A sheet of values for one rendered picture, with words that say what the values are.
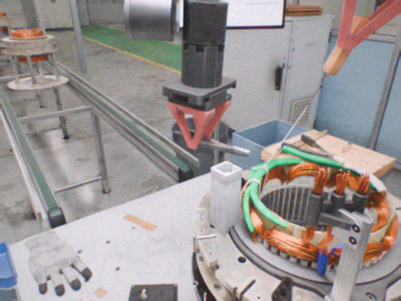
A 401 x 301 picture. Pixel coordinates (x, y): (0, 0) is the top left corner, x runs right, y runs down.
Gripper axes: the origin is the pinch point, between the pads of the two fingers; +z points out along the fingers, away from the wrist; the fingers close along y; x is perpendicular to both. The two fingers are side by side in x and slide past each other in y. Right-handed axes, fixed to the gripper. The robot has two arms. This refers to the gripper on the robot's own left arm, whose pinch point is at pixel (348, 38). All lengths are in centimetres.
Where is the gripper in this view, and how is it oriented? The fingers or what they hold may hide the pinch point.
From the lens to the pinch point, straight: 38.1
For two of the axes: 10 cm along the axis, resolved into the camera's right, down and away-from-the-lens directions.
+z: -3.0, 7.5, 5.8
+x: 8.8, 4.5, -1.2
